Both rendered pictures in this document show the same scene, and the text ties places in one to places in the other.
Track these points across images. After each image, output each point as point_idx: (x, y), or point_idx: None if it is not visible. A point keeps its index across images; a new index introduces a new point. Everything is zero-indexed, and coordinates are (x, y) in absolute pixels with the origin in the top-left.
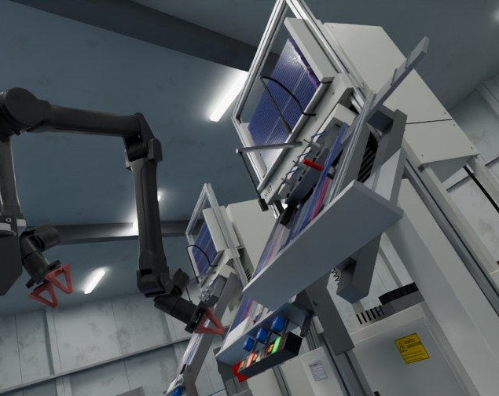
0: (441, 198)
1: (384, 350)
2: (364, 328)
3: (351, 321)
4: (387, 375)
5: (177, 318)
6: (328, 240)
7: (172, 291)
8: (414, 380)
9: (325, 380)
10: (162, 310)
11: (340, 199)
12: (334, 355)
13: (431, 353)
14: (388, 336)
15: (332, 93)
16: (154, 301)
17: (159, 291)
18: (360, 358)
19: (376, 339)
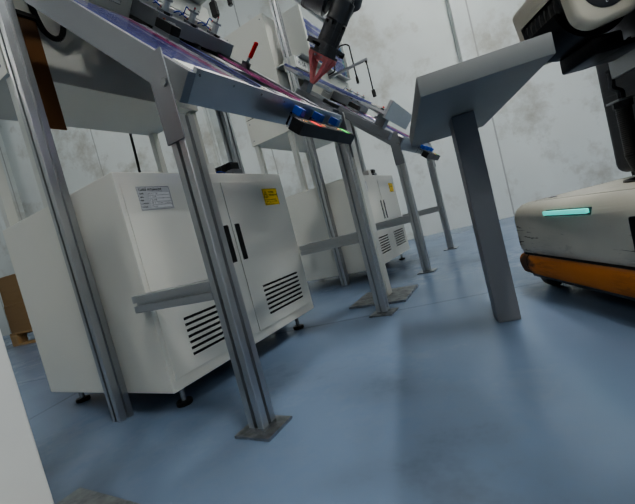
0: (200, 139)
1: (253, 193)
2: (239, 174)
3: (209, 167)
4: (250, 211)
5: (341, 36)
6: (404, 119)
7: (328, 5)
8: (268, 216)
9: (168, 210)
10: (349, 15)
11: (411, 115)
12: (351, 156)
13: (280, 201)
14: (258, 185)
15: (197, 9)
16: (352, 1)
17: (356, 7)
18: (229, 195)
19: (248, 184)
